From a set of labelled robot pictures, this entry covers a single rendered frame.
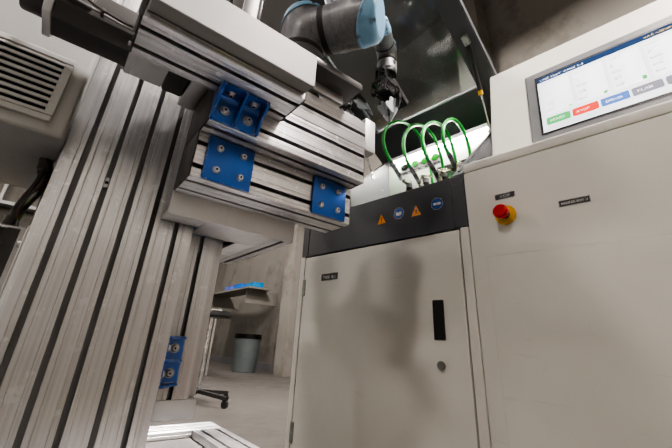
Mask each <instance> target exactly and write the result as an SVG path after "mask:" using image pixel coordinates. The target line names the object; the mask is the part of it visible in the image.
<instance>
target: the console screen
mask: <svg viewBox="0 0 672 448"><path fill-rule="evenodd" d="M525 80H526V89H527V98H528V106H529V115H530V124H531V132H532V141H533V143H535V142H538V141H542V140H545V139H548V138H551V137H554V136H558V135H561V134H564V133H567V132H570V131H574V130H577V129H580V128H583V127H586V126H589V125H593V124H596V123H599V122H602V121H605V120H609V119H612V118H615V117H618V116H621V115H624V114H628V113H631V112H634V111H637V110H640V109H644V108H647V107H650V106H653V105H656V104H660V103H663V102H666V101H669V100H672V15H670V16H668V17H666V18H663V19H661V20H659V21H656V22H654V23H652V24H649V25H647V26H645V27H642V28H640V29H638V30H636V31H633V32H631V33H629V34H626V35H624V36H622V37H619V38H617V39H615V40H612V41H610V42H608V43H605V44H603V45H601V46H599V47H596V48H594V49H592V50H589V51H587V52H585V53H582V54H580V55H578V56H575V57H573V58H571V59H569V60H566V61H564V62H562V63H559V64H557V65H555V66H552V67H550V68H548V69H545V70H543V71H541V72H538V73H536V74H534V75H532V76H529V77H527V78H525Z"/></svg>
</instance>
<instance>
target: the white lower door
mask: <svg viewBox="0 0 672 448"><path fill-rule="evenodd" d="M302 296H303V302H302V314H301V326H300V337H299V349H298V360H297V372H296V384H295V395H294V407H293V418H292V422H290V433H289V443H290V448H480V441H479V430H478V419H477V408H476V397H475V386H474V376H473V365H472V354H471V343H470V332H469V321H468V310H467V299H466V289H465V278H464V267H463V256H462V245H461V234H460V230H455V231H449V232H444V233H439V234H433V235H428V236H423V237H417V238H412V239H407V240H401V241H396V242H391V243H385V244H380V245H375V246H369V247H364V248H359V249H353V250H348V251H343V252H338V253H332V254H327V255H322V256H316V257H311V258H307V259H306V268H305V279H304V280H303V285H302Z"/></svg>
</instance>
